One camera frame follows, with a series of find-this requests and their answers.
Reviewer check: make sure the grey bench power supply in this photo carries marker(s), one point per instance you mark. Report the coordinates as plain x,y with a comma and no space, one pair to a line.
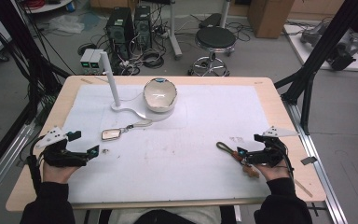
96,61
86,60

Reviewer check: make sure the white desk leg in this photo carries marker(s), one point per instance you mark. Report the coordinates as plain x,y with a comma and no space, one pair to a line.
174,34

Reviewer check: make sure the thin wooden strip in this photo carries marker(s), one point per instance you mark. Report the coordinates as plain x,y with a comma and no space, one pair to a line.
303,188

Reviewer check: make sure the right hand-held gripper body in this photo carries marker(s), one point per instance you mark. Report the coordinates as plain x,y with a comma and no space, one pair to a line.
268,157

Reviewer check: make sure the black frame strut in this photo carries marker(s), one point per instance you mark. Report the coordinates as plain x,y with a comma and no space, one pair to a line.
21,46
320,49

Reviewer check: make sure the large black computer tower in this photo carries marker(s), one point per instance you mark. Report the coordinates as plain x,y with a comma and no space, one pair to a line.
119,31

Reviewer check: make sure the black round stool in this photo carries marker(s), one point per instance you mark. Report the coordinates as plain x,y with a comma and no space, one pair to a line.
215,39

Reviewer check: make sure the aluminium rail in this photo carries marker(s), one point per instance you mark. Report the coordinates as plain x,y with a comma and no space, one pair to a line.
3,168
320,174

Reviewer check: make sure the slim black computer tower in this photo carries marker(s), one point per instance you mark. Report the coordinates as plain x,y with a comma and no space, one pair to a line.
143,25

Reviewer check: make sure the person's right hand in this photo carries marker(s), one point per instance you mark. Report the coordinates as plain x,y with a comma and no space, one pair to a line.
273,173

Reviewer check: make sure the white key stand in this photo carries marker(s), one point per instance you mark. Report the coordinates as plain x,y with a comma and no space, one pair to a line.
112,81

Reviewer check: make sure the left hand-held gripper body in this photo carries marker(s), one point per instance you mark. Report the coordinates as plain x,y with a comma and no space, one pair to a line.
56,155

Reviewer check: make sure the cardboard box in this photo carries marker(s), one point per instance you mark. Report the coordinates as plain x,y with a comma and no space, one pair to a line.
268,18

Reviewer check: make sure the white board on floor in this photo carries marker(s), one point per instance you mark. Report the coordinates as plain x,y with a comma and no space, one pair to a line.
304,53

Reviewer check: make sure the clear plastic bag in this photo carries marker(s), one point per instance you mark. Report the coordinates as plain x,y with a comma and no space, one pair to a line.
66,24

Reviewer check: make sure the white table mat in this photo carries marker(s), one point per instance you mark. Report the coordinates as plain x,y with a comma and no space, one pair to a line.
174,161

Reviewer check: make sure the white ceramic bowl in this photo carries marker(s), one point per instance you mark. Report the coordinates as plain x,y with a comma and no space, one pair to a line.
160,95

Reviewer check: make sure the small grey card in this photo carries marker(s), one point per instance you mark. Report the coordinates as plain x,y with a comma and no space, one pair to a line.
309,160

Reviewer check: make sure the black and grey robot device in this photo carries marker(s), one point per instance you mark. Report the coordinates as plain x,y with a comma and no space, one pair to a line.
343,53

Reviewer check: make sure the person's left hand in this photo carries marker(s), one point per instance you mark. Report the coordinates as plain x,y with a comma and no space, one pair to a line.
56,174

